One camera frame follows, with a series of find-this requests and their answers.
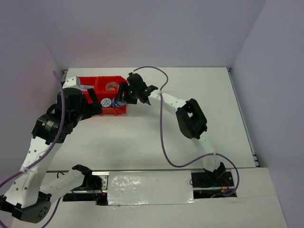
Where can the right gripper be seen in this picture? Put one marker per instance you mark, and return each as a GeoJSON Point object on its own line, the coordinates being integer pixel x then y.
{"type": "Point", "coordinates": [124, 87]}

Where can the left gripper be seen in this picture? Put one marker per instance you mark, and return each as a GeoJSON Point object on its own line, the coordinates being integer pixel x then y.
{"type": "Point", "coordinates": [93, 108]}

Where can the blue round tub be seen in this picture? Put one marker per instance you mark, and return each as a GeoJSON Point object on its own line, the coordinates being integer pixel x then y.
{"type": "Point", "coordinates": [118, 104]}
{"type": "Point", "coordinates": [106, 102]}

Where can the large clear tape roll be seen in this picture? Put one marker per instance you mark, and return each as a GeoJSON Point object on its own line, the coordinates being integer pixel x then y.
{"type": "Point", "coordinates": [112, 86]}

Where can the blue highlighter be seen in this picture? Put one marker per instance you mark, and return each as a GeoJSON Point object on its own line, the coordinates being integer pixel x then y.
{"type": "Point", "coordinates": [85, 87]}

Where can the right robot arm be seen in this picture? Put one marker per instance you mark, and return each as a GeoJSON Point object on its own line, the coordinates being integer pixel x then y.
{"type": "Point", "coordinates": [191, 121]}

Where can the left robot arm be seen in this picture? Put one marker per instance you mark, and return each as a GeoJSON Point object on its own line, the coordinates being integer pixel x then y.
{"type": "Point", "coordinates": [27, 199]}

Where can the red compartment bin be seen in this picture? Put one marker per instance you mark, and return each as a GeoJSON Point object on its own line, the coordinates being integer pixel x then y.
{"type": "Point", "coordinates": [98, 83]}

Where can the silver foil sheet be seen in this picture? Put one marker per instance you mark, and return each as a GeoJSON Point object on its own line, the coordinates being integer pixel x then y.
{"type": "Point", "coordinates": [149, 188]}

